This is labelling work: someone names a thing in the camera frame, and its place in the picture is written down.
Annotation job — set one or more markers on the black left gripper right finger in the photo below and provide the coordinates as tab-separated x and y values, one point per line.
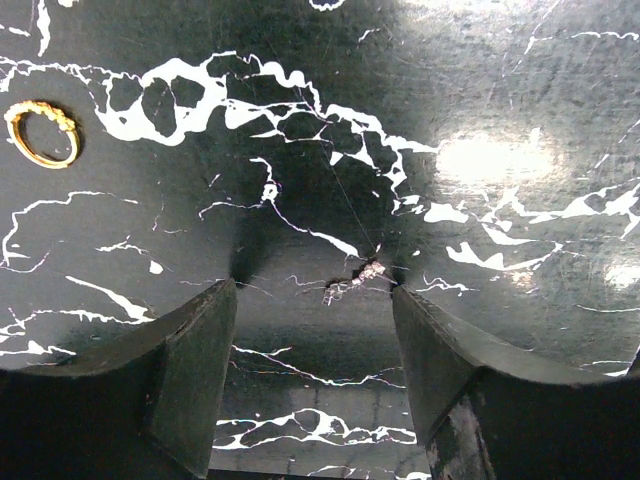
485	409

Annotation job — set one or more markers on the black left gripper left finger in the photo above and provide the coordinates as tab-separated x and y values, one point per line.
144	406

